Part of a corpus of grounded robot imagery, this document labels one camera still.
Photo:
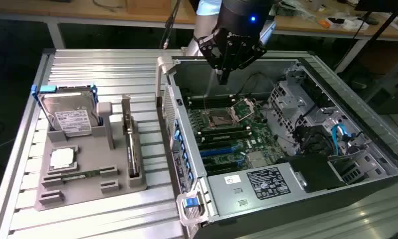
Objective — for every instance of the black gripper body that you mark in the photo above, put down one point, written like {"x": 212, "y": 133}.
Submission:
{"x": 242, "y": 15}

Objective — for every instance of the black graphics card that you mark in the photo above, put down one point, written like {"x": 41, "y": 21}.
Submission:
{"x": 129, "y": 124}

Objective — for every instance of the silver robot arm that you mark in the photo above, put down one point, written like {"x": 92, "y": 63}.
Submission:
{"x": 198, "y": 30}

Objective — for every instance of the blue expansion slot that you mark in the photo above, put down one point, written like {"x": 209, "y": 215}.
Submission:
{"x": 218, "y": 151}

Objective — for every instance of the wooden desk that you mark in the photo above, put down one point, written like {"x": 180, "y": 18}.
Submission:
{"x": 301, "y": 25}
{"x": 69, "y": 10}

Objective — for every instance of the metal socket cover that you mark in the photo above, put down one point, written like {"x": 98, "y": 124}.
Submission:
{"x": 244, "y": 108}

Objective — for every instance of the silver metal disk bay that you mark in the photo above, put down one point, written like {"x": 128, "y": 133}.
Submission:
{"x": 292, "y": 102}

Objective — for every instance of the small orange item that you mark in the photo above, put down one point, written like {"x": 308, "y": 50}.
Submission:
{"x": 324, "y": 23}

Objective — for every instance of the CPU socket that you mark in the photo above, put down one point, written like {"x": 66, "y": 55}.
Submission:
{"x": 220, "y": 118}

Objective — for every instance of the black installed RAM stick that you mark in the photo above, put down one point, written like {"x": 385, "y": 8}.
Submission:
{"x": 222, "y": 136}

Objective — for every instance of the green motherboard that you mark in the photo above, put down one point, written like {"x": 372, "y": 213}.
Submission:
{"x": 261, "y": 142}

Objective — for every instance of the black monitor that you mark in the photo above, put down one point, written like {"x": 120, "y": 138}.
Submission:
{"x": 385, "y": 5}

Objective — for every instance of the silver chipset heatsink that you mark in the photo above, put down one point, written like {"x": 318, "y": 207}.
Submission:
{"x": 258, "y": 159}

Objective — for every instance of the hard disk with blue carrier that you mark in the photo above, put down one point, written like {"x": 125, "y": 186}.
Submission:
{"x": 69, "y": 117}

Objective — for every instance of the black plastic shroud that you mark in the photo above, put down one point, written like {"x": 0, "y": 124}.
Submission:
{"x": 314, "y": 171}

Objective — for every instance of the grey parts rack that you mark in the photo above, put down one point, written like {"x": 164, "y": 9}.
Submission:
{"x": 92, "y": 154}

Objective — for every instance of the grey power supply unit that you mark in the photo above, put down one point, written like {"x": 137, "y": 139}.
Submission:
{"x": 232, "y": 199}

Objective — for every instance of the blue case latch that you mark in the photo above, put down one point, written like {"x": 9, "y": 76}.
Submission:
{"x": 190, "y": 202}

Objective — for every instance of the silver CPU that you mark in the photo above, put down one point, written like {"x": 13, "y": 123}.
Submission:
{"x": 61, "y": 158}

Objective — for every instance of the green RAM stick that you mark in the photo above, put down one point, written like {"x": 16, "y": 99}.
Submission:
{"x": 76, "y": 177}

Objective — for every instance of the black open PC case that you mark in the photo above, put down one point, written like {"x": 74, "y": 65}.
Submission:
{"x": 318, "y": 211}

